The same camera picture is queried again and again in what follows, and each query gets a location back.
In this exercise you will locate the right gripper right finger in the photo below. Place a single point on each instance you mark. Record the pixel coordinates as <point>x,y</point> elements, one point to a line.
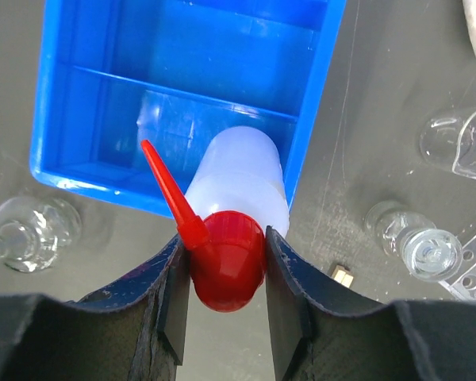
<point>321,330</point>

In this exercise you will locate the clear glass beaker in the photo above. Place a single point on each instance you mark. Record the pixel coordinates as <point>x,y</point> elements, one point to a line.
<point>448,142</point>

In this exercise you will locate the blue compartment plastic bin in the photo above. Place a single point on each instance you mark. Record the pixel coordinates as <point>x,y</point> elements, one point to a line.
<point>112,73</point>

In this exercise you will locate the wooden test tube clamp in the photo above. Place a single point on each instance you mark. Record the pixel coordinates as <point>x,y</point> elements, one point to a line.
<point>342,275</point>

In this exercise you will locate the small stoppered glass bottle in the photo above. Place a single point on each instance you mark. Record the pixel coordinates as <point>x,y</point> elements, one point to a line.
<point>430,254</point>

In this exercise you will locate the wash bottle red nozzle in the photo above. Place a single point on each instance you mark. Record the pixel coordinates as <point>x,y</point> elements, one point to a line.
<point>236,193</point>

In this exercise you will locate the small clear glass dish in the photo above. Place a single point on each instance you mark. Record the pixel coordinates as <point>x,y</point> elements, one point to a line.
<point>34,232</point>

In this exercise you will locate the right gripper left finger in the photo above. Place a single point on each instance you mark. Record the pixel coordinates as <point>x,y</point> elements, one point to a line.
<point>131,329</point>

